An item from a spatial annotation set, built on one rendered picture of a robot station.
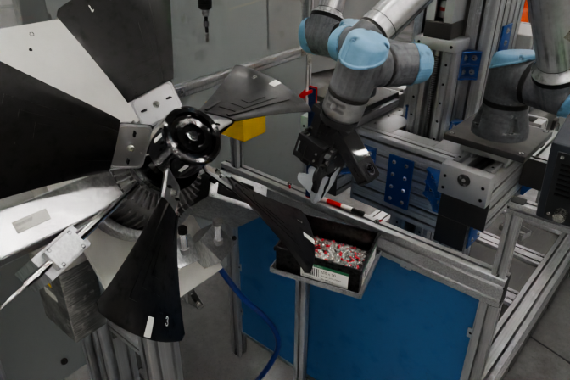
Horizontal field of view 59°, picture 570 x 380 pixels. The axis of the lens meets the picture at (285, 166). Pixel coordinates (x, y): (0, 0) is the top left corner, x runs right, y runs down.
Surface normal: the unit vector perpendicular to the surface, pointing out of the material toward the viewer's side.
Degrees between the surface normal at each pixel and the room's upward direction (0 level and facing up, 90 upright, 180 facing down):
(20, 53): 50
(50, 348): 90
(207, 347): 1
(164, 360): 90
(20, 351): 90
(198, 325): 0
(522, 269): 0
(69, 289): 90
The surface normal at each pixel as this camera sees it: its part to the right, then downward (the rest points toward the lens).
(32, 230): 0.60, -0.34
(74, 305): 0.77, 0.30
